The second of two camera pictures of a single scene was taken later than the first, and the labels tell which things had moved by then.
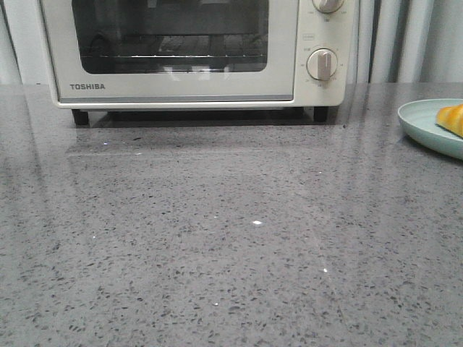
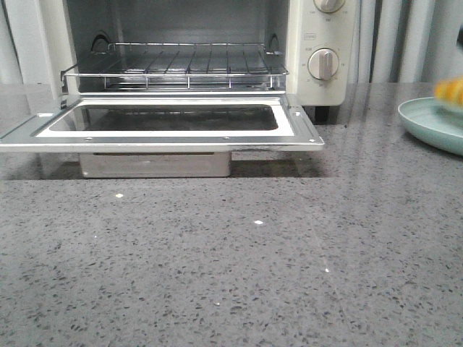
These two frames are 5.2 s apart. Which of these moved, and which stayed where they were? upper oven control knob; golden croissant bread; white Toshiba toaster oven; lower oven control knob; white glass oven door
Moved: golden croissant bread; white glass oven door
Stayed: white Toshiba toaster oven; upper oven control knob; lower oven control knob
